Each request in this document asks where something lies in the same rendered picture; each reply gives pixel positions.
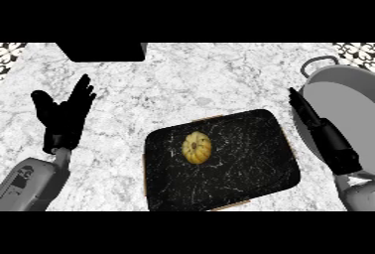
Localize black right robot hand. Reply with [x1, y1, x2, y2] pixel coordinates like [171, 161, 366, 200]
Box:
[286, 86, 363, 176]

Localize black appliance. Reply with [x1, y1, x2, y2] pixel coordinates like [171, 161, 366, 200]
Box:
[54, 42, 148, 64]

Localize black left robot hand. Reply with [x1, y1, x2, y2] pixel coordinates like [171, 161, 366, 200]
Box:
[29, 73, 97, 156]

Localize black marble tray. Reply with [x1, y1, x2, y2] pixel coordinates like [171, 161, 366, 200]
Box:
[140, 108, 301, 212]

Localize grey pot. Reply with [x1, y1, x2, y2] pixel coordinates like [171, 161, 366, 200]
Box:
[296, 55, 375, 178]

